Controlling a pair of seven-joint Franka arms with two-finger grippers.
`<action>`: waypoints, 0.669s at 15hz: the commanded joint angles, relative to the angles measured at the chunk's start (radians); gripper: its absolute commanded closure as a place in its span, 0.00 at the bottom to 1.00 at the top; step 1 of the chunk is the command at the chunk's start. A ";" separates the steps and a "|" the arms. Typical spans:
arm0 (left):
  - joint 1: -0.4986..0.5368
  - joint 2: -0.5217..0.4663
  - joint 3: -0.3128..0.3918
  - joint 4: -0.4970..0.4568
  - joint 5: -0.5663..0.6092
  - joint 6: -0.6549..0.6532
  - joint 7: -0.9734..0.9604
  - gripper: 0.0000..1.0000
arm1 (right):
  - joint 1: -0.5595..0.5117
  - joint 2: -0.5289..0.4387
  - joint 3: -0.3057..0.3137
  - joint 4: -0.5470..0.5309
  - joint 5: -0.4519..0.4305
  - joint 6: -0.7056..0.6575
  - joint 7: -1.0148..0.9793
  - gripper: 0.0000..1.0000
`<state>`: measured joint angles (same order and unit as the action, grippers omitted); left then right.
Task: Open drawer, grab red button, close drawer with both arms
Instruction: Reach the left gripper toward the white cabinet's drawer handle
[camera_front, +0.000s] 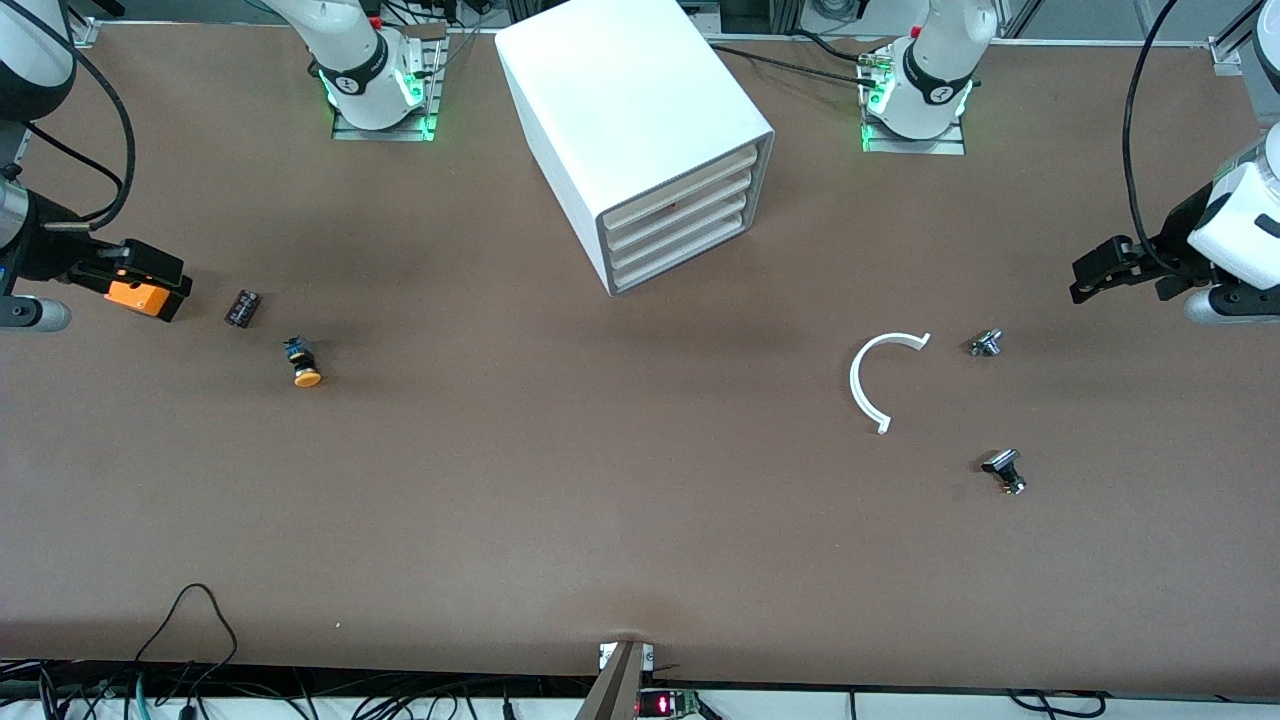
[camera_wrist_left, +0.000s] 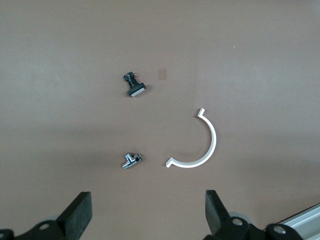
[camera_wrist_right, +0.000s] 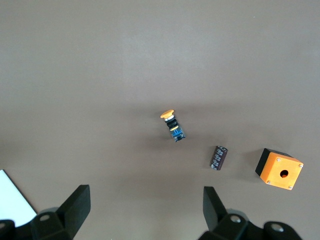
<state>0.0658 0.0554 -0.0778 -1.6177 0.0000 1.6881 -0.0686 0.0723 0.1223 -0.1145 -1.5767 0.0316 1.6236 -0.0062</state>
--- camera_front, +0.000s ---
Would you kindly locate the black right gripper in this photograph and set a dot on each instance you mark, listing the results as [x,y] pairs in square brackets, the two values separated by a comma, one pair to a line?
[45,250]

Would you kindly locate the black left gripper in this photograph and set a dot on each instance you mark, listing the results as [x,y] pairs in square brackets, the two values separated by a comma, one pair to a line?
[1176,238]

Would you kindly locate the white plastic drawer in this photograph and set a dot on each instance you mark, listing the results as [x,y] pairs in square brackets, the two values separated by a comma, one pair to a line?
[680,193]
[680,214]
[680,232]
[680,251]

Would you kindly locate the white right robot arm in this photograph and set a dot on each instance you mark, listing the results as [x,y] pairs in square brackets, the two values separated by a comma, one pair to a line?
[365,60]

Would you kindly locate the yellow mushroom push button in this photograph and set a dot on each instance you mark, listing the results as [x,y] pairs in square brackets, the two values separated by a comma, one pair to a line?
[303,365]

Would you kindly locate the white drawer cabinet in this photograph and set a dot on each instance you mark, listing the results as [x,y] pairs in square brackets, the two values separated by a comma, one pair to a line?
[620,100]

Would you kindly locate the black cylindrical capacitor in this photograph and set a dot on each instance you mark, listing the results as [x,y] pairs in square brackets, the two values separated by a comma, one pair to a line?
[243,308]

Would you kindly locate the red LED display module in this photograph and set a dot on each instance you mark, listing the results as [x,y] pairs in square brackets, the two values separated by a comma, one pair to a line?
[665,705]

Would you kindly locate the orange button enclosure box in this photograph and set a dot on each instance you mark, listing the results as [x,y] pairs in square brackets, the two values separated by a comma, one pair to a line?
[138,298]

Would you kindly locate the small silver metal switch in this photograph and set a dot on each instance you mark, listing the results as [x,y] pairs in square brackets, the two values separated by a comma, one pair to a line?
[986,344]

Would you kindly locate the aluminium corner bracket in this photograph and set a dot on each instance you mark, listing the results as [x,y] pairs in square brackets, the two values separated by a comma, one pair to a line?
[85,32]

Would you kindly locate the aluminium frame profile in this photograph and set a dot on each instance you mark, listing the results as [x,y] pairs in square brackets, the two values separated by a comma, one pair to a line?
[1228,55]

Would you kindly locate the white mount bracket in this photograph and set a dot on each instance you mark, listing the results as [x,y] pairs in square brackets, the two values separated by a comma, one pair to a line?
[604,655]

